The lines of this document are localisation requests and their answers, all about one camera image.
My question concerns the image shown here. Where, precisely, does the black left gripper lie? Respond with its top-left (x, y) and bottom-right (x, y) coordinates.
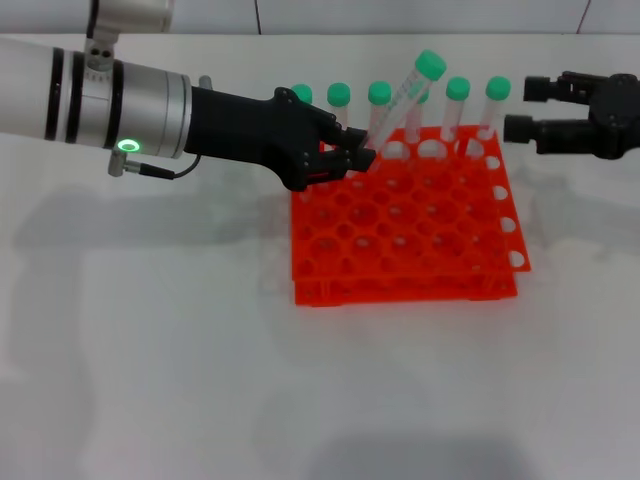
top-left (184, 87), bottom-right (378, 193)

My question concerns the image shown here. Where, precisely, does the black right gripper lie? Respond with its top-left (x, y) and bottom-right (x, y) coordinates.
top-left (503, 71), bottom-right (640, 162)

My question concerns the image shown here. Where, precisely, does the orange plastic test tube rack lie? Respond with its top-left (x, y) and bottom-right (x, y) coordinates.
top-left (289, 124), bottom-right (532, 307)

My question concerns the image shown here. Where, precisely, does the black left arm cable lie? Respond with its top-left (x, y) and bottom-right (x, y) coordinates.
top-left (108, 148), bottom-right (204, 181)

